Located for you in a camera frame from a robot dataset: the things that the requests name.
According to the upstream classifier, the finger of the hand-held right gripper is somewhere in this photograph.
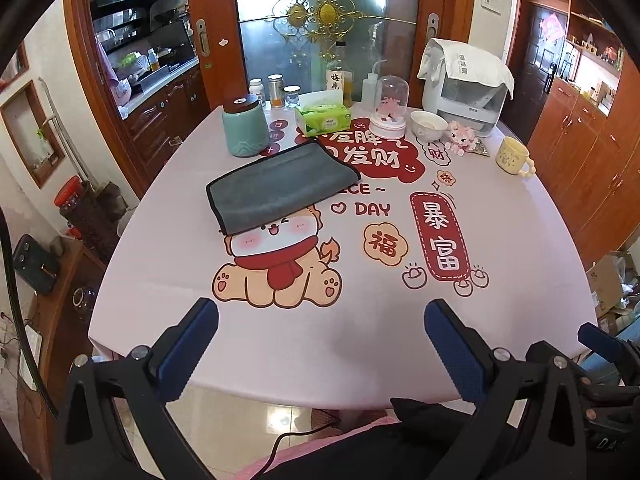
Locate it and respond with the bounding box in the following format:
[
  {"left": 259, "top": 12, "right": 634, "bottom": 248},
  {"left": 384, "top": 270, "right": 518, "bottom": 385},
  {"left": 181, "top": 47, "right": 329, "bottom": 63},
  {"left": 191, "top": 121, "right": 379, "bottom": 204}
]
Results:
[{"left": 577, "top": 323, "right": 640, "bottom": 378}]

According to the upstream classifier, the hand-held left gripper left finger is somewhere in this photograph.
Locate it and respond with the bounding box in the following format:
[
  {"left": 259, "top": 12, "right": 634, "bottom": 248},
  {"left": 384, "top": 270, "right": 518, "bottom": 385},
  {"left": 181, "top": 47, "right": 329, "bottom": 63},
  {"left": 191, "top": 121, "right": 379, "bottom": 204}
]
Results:
[{"left": 52, "top": 297, "right": 221, "bottom": 480}]

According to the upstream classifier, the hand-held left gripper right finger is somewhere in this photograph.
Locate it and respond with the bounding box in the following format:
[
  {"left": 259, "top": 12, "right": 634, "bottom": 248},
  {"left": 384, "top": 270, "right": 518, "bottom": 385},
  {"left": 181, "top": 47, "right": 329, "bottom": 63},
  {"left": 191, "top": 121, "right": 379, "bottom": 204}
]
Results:
[{"left": 424, "top": 299, "right": 590, "bottom": 480}]

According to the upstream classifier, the grey towel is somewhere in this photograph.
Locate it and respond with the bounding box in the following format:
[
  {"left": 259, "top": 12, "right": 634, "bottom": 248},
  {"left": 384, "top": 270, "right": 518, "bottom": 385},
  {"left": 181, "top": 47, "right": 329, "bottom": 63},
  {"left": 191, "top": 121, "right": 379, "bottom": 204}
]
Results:
[{"left": 206, "top": 140, "right": 362, "bottom": 236}]

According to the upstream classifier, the cardboard box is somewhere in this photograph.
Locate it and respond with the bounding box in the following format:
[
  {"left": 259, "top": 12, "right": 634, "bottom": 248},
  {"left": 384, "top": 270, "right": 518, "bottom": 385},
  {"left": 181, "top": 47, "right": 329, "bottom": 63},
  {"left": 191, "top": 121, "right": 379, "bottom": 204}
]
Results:
[{"left": 586, "top": 251, "right": 640, "bottom": 321}]

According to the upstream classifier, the person's black trouser leg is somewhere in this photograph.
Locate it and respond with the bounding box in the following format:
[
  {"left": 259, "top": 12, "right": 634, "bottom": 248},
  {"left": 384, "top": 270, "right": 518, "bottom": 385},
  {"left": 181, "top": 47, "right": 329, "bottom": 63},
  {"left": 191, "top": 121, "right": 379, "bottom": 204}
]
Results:
[{"left": 260, "top": 397, "right": 481, "bottom": 480}]

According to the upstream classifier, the pink printed tablecloth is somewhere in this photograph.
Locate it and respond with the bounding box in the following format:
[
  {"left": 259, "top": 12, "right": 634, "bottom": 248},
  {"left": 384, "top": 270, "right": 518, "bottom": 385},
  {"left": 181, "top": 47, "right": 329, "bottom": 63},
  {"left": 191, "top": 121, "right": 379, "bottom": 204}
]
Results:
[{"left": 87, "top": 105, "right": 601, "bottom": 406}]

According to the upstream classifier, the black bag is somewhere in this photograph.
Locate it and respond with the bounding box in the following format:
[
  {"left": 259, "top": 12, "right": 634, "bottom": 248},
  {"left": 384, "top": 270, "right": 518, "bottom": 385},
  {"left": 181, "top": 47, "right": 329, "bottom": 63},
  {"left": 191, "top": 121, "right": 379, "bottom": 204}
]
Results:
[{"left": 12, "top": 234, "right": 61, "bottom": 296}]

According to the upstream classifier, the red lid plastic jar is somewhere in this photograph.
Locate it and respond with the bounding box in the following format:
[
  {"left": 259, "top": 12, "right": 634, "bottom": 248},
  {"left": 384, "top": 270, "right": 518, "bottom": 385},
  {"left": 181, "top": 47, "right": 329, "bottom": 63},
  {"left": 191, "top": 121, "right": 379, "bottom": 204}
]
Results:
[{"left": 54, "top": 176, "right": 91, "bottom": 231}]

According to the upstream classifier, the yellow mug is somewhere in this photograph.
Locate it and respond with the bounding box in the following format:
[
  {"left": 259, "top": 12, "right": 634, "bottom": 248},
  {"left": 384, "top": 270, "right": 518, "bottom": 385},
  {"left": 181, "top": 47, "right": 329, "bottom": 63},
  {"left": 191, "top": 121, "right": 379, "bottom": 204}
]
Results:
[{"left": 495, "top": 136, "right": 536, "bottom": 178}]

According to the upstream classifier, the pink plush toy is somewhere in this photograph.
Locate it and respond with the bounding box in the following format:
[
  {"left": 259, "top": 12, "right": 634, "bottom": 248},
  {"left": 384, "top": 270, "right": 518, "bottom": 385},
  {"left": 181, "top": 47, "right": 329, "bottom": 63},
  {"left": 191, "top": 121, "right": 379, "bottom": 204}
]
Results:
[{"left": 444, "top": 121, "right": 478, "bottom": 157}]

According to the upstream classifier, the teal canister with dark lid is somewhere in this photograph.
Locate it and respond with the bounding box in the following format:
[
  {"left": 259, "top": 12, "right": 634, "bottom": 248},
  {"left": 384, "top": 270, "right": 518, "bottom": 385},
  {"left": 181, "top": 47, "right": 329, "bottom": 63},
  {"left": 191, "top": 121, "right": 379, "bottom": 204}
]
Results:
[{"left": 222, "top": 95, "right": 269, "bottom": 157}]

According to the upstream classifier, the white ceramic bowl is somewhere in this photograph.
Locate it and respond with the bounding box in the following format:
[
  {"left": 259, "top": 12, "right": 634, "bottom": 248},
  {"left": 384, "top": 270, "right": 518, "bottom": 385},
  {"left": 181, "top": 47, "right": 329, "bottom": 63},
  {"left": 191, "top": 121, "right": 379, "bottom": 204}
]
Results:
[{"left": 410, "top": 110, "right": 449, "bottom": 142}]

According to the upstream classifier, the white countertop appliance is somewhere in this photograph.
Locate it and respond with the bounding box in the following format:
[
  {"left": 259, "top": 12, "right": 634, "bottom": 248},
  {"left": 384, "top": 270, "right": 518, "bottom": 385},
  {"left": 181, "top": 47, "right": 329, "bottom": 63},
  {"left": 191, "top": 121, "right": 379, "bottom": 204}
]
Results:
[{"left": 422, "top": 72, "right": 503, "bottom": 138}]

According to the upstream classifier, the glass dome pink ornament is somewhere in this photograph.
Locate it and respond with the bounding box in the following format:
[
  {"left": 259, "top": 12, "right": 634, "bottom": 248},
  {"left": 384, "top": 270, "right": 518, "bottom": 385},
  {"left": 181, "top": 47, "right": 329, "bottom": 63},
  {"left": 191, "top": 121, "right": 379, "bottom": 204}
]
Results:
[{"left": 369, "top": 75, "right": 410, "bottom": 140}]

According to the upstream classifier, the green tissue pack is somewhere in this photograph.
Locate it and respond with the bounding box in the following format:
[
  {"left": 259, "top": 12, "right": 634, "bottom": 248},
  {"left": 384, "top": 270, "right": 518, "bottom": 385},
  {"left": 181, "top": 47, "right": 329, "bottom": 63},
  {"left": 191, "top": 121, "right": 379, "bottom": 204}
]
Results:
[{"left": 294, "top": 104, "right": 353, "bottom": 137}]

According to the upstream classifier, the orange filled glass jar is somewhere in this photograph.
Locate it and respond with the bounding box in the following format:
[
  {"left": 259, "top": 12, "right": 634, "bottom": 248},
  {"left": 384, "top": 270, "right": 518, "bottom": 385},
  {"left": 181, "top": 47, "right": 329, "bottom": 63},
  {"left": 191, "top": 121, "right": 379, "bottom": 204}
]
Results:
[{"left": 268, "top": 74, "right": 286, "bottom": 109}]

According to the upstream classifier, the clear squeeze bottle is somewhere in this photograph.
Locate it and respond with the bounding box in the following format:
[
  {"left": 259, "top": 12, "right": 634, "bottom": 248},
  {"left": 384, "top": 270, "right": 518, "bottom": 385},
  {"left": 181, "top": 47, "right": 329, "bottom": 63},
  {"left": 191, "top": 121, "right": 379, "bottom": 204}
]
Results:
[{"left": 361, "top": 59, "right": 388, "bottom": 111}]

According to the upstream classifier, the wooden kitchen cabinet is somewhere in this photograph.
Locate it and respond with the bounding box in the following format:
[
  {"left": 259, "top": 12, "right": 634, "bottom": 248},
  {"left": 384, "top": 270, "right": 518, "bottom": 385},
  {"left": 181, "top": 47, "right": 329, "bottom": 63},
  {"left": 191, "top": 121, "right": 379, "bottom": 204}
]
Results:
[{"left": 62, "top": 0, "right": 211, "bottom": 196}]

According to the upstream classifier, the white cloth bag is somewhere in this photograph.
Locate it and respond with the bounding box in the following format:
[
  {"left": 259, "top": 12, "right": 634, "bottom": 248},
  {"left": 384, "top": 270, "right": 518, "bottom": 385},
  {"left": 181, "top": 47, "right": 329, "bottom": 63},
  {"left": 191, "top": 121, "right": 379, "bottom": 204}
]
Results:
[{"left": 417, "top": 37, "right": 516, "bottom": 101}]

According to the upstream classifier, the clear labelled glass bottle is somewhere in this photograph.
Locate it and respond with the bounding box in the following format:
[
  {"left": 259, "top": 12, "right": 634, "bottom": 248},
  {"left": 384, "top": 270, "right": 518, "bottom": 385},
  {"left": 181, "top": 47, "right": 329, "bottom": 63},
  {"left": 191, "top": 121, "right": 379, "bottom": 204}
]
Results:
[{"left": 325, "top": 41, "right": 348, "bottom": 108}]

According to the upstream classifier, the glass door with gold ornament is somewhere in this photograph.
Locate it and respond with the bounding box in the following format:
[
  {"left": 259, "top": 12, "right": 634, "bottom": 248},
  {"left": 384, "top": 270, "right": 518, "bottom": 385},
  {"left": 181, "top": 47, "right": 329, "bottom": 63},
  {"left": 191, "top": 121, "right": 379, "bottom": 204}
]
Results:
[{"left": 232, "top": 0, "right": 423, "bottom": 111}]

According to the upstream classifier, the black cable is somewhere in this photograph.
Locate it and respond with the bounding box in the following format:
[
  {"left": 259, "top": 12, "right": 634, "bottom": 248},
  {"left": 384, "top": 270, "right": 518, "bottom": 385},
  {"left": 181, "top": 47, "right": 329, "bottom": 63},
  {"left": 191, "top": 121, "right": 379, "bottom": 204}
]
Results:
[{"left": 257, "top": 422, "right": 346, "bottom": 480}]

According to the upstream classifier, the wooden wall cabinet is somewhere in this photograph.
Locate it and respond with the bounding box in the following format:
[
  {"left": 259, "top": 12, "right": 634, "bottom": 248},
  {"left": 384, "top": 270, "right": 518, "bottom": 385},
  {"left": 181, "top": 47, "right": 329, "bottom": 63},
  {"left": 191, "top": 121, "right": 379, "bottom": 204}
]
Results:
[{"left": 525, "top": 0, "right": 640, "bottom": 266}]

